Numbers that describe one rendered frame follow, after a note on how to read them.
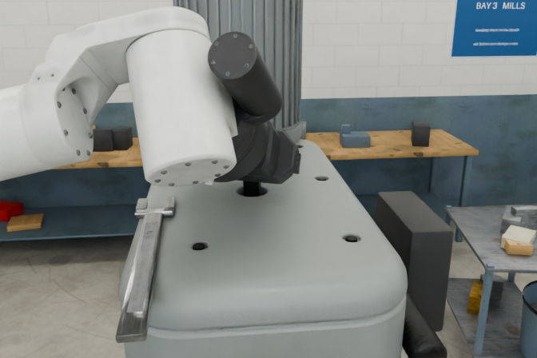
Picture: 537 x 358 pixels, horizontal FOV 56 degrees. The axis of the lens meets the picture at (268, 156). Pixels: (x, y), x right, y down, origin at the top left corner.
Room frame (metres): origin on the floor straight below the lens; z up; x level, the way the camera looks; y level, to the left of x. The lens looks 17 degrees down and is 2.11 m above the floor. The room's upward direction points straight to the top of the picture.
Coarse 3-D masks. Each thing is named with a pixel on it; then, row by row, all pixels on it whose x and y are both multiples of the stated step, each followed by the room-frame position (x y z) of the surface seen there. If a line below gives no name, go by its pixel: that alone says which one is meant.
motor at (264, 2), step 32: (192, 0) 0.74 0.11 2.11; (224, 0) 0.72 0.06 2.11; (256, 0) 0.72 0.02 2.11; (288, 0) 0.76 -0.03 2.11; (224, 32) 0.72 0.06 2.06; (256, 32) 0.72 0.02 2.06; (288, 32) 0.76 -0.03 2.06; (288, 64) 0.76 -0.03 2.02; (288, 96) 0.76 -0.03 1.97; (288, 128) 0.76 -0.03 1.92
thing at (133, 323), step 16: (144, 208) 0.49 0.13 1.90; (144, 224) 0.45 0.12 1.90; (160, 224) 0.45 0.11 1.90; (144, 240) 0.42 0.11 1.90; (160, 240) 0.43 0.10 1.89; (144, 256) 0.39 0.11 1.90; (144, 272) 0.36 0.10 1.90; (128, 288) 0.34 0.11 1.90; (144, 288) 0.34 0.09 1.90; (128, 304) 0.32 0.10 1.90; (144, 304) 0.32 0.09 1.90; (128, 320) 0.30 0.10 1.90; (144, 320) 0.30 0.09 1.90; (128, 336) 0.28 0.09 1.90; (144, 336) 0.28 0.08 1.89
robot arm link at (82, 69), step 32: (96, 32) 0.37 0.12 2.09; (128, 32) 0.36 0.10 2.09; (64, 64) 0.35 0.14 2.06; (96, 64) 0.38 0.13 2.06; (32, 96) 0.34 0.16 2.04; (64, 96) 0.36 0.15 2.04; (96, 96) 0.39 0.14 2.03; (32, 128) 0.33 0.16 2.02; (64, 128) 0.34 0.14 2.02; (64, 160) 0.34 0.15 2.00
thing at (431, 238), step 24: (384, 192) 0.98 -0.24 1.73; (408, 192) 0.98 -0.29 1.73; (384, 216) 0.93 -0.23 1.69; (408, 216) 0.86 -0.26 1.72; (432, 216) 0.86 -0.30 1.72; (408, 240) 0.80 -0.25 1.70; (432, 240) 0.80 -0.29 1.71; (408, 264) 0.80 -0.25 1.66; (432, 264) 0.80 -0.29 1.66; (408, 288) 0.80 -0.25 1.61; (432, 288) 0.80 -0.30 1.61; (432, 312) 0.80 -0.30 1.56
